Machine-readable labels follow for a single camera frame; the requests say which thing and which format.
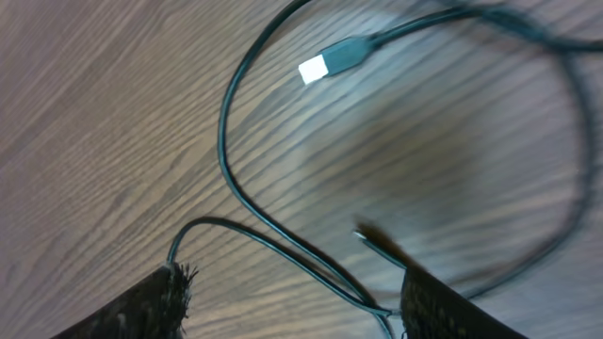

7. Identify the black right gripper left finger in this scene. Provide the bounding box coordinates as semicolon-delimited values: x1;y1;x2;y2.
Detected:
53;264;198;339

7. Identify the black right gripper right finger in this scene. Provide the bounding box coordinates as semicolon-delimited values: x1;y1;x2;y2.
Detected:
400;267;526;339

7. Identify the black USB cable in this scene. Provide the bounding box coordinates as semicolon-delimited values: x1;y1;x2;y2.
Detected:
167;0;406;339

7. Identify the black cable white-tipped plug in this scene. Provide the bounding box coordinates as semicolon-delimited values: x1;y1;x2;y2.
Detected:
298;5;602;299

